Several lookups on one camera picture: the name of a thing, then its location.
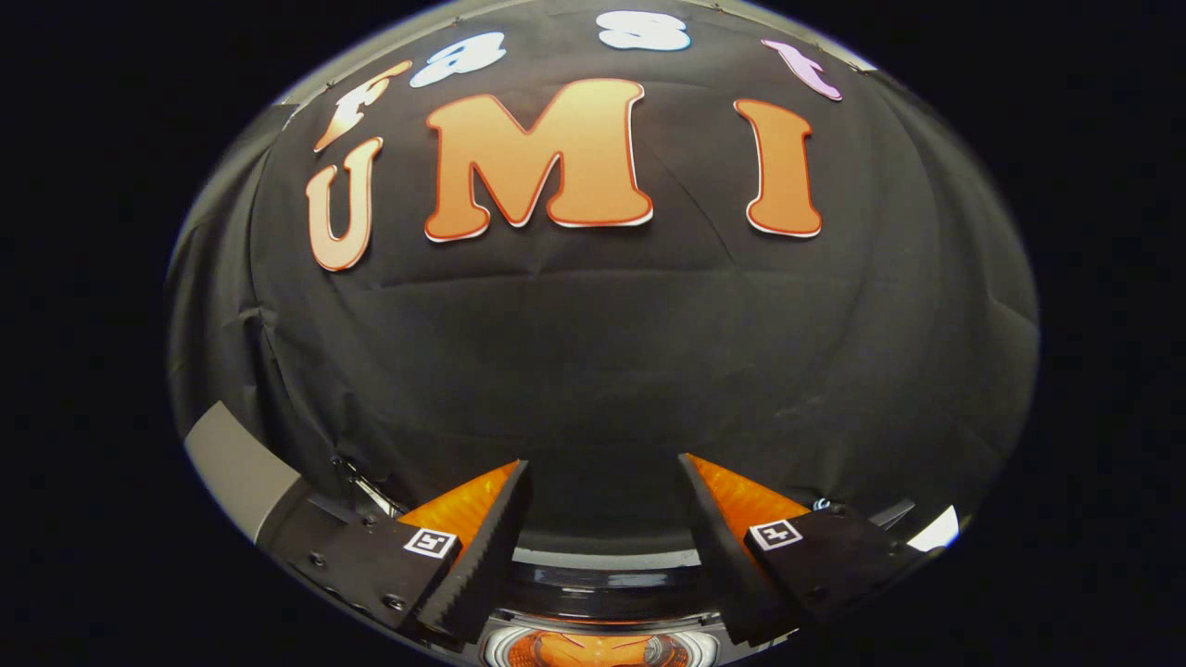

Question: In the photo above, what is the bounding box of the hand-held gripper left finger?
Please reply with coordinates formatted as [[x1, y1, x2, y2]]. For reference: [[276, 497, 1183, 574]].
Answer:
[[278, 459, 535, 649]]

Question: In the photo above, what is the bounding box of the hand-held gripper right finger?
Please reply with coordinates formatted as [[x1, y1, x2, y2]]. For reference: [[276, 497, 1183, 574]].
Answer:
[[678, 452, 932, 648]]

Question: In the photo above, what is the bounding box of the dark glass washing machine lid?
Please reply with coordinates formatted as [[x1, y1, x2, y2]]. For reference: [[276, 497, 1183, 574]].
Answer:
[[508, 547, 719, 623]]

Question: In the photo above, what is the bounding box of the yellow collared shirt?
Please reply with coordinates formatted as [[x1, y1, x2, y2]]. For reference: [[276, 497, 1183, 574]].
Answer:
[[533, 630, 663, 667]]

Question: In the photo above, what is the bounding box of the grey metal cabinet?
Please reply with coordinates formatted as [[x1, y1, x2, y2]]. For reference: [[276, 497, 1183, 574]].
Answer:
[[183, 400, 307, 546]]

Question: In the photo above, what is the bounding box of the black backdrop cloth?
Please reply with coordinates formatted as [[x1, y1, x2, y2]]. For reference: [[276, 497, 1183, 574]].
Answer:
[[167, 0, 1041, 557]]

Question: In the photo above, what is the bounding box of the dark grey washing machine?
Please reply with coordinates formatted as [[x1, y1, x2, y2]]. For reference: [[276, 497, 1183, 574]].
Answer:
[[329, 454, 918, 667]]

